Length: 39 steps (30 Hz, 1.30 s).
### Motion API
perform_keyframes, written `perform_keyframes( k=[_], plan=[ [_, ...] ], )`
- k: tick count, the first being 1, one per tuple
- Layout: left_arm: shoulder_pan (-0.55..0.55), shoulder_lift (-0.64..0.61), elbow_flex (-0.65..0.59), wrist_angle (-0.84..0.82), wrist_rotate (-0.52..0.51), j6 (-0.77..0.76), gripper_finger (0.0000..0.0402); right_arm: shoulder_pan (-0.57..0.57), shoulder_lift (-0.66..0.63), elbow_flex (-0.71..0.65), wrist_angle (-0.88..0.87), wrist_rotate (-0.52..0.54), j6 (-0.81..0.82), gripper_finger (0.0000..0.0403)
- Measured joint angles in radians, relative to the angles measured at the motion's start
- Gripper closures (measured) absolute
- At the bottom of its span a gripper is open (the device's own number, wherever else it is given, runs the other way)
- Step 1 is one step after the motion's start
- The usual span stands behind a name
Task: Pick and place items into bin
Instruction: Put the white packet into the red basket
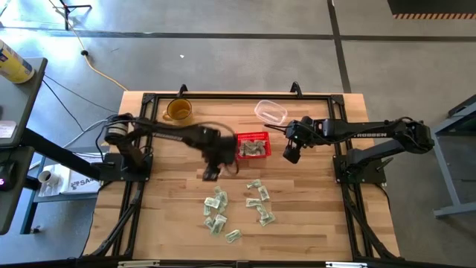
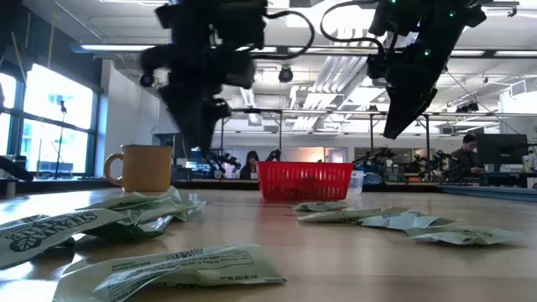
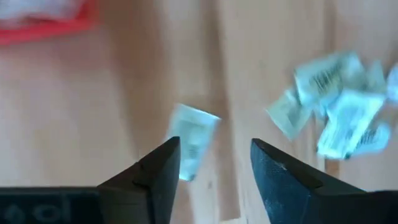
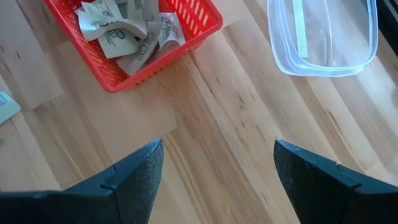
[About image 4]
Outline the red plastic mesh basket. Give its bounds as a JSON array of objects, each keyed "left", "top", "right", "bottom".
[{"left": 43, "top": 0, "right": 224, "bottom": 93}]

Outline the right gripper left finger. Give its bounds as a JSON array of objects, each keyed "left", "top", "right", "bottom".
[{"left": 0, "top": 139, "right": 165, "bottom": 224}]

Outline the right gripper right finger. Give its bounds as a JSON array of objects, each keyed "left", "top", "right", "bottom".
[{"left": 273, "top": 139, "right": 398, "bottom": 224}]

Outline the clear plastic container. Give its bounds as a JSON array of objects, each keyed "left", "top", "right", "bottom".
[{"left": 266, "top": 0, "right": 379, "bottom": 78}]

